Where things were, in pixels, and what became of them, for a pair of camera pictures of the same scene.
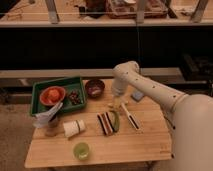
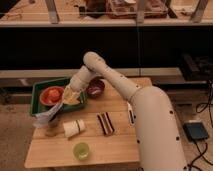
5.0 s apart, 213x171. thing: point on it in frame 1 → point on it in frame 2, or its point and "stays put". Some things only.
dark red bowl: (95, 88) stays put
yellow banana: (117, 103) → (70, 96)
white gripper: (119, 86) → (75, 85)
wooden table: (101, 134) stays put
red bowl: (52, 95) stays put
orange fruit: (53, 95) stays put
